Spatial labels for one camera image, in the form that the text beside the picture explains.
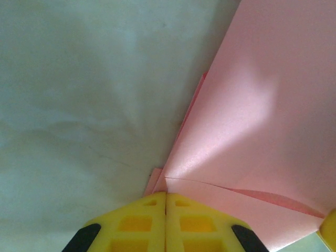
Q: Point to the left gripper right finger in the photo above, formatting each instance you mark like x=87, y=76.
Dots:
x=197, y=225

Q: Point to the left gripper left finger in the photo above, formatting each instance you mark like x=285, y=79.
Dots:
x=136, y=225

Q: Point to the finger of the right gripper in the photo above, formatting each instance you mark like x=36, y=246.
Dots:
x=329, y=233

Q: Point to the red cloth piece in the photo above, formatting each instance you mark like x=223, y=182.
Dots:
x=249, y=118

